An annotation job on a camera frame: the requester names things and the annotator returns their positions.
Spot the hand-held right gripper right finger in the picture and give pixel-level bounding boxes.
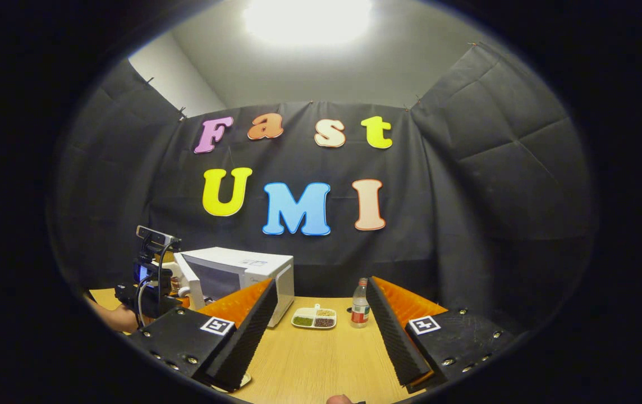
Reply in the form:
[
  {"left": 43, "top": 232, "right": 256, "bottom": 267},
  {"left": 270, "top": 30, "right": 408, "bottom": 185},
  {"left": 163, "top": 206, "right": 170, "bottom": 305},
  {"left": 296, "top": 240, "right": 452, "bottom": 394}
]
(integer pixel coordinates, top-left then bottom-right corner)
[{"left": 366, "top": 276, "right": 525, "bottom": 393}]

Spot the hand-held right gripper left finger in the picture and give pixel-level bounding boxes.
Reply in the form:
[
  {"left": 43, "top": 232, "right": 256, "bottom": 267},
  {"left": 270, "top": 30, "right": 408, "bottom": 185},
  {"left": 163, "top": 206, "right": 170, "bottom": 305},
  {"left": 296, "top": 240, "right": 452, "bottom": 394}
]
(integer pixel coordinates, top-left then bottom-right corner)
[{"left": 129, "top": 278, "right": 279, "bottom": 392}]

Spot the white microwave oven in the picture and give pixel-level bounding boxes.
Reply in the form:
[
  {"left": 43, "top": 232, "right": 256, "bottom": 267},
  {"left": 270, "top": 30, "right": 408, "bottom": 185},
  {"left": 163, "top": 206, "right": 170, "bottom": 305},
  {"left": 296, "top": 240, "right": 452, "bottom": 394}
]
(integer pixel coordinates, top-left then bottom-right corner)
[{"left": 174, "top": 247, "right": 295, "bottom": 329}]

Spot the white patterned plate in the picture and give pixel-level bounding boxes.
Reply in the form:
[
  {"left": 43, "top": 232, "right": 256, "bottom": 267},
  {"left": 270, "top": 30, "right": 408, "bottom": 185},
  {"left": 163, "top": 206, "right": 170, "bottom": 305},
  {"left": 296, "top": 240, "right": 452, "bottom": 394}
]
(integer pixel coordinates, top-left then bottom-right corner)
[{"left": 212, "top": 373, "right": 251, "bottom": 392}]

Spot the clear red label water bottle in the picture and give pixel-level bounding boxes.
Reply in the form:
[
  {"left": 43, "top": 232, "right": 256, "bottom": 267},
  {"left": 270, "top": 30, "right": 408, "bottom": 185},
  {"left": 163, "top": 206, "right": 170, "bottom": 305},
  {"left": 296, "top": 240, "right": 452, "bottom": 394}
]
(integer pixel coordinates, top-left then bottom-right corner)
[{"left": 351, "top": 278, "right": 370, "bottom": 329}]

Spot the white divided dish of beans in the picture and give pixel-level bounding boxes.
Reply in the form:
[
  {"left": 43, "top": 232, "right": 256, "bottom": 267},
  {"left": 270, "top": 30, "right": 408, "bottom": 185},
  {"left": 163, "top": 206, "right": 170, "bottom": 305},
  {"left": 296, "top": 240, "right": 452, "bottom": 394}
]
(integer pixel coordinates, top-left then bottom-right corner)
[{"left": 291, "top": 305, "right": 337, "bottom": 330}]

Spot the black backdrop cloth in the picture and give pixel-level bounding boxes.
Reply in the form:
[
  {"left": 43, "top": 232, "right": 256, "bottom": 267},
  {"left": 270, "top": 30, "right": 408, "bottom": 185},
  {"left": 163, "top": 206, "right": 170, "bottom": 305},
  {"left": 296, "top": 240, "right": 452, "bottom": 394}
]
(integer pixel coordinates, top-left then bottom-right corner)
[{"left": 52, "top": 42, "right": 599, "bottom": 337}]

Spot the large ceiling light panel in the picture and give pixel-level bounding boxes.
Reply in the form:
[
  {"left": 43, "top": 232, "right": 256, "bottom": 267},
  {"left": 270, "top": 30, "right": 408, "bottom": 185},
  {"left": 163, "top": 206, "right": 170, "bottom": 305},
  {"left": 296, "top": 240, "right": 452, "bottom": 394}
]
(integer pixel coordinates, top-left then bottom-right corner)
[{"left": 242, "top": 0, "right": 375, "bottom": 48}]

